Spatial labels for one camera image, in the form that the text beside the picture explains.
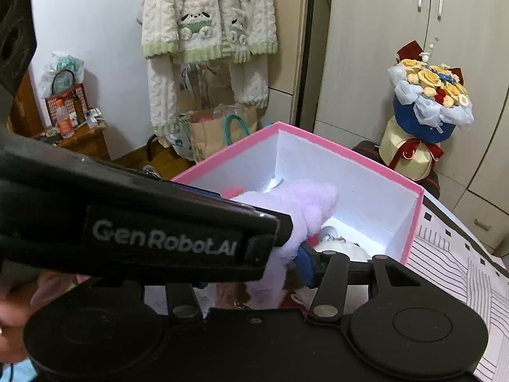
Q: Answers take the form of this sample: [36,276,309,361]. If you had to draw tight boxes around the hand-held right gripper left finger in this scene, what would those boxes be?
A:
[165,284,203,320]

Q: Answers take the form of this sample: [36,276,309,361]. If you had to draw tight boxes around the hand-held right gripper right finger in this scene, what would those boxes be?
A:
[296,243,454,320]

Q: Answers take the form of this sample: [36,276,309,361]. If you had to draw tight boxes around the white cat plush keychain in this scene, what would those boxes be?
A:
[284,225,372,309]

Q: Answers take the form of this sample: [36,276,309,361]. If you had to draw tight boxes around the purple plush toy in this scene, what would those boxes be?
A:
[228,180,340,310]

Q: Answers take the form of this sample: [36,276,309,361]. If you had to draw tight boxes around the pink cardboard box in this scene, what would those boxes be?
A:
[171,121,425,311]

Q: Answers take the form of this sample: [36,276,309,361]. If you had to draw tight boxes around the person's left hand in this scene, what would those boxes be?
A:
[0,269,94,364]

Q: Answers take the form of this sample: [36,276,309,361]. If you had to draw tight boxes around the brown paper bag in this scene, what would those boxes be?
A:
[188,105,259,164]

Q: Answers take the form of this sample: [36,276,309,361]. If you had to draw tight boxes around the wooden side table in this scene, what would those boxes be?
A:
[8,72,112,164]

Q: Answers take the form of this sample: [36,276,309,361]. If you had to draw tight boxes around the small white boxes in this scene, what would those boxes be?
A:
[85,107,106,126]

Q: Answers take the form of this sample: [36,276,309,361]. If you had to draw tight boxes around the orange bottle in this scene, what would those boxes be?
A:
[56,99,72,136]

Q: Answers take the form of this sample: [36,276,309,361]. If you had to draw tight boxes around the red gingham basket bag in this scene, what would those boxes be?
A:
[45,69,89,128]

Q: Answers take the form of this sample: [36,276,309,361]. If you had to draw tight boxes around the tall cardboard box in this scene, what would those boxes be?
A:
[266,0,309,96]

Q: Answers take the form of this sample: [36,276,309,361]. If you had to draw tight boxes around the green and white plastic bag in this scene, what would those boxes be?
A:
[42,51,86,88]

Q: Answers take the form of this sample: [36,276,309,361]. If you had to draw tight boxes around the black metal clothes rack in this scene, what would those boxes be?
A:
[292,0,317,128]

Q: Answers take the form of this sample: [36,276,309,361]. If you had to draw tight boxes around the flower bouquet with blue wrap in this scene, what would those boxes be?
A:
[378,40,476,181]

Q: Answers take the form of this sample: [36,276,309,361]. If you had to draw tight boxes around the cream fluffy cardigan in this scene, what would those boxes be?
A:
[137,0,279,64]

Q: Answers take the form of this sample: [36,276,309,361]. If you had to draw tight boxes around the beige wardrobe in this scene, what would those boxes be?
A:
[314,0,509,253]

